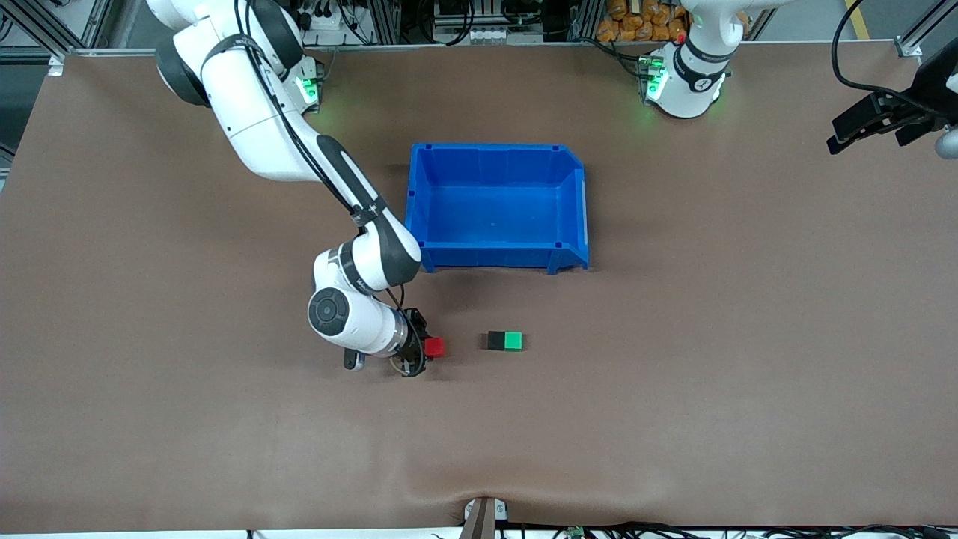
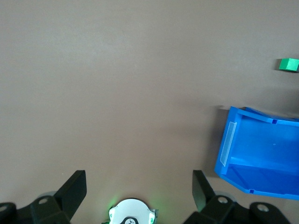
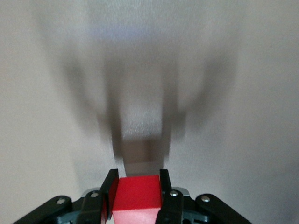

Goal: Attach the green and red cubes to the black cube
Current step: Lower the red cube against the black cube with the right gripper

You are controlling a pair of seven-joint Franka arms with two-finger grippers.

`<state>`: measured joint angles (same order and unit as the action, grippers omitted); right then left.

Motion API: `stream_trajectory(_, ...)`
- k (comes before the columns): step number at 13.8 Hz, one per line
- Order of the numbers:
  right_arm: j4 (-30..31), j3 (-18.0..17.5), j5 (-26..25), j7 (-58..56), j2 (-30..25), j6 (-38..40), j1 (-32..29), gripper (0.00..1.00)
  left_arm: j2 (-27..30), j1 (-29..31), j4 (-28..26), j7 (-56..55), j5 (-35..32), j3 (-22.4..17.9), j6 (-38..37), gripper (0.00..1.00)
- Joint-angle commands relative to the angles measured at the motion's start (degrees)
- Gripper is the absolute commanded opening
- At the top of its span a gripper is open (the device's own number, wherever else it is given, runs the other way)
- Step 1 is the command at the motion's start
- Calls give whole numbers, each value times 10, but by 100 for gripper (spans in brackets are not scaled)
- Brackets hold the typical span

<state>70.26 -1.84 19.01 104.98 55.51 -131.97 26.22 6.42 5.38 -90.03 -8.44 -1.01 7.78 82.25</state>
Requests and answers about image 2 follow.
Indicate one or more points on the green cube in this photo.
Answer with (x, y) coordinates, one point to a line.
(289, 64)

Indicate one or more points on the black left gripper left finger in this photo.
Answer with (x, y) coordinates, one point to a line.
(70, 193)

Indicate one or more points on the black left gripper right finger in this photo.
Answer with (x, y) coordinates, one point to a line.
(205, 196)

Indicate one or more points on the blue plastic storage bin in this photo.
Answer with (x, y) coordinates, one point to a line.
(261, 151)

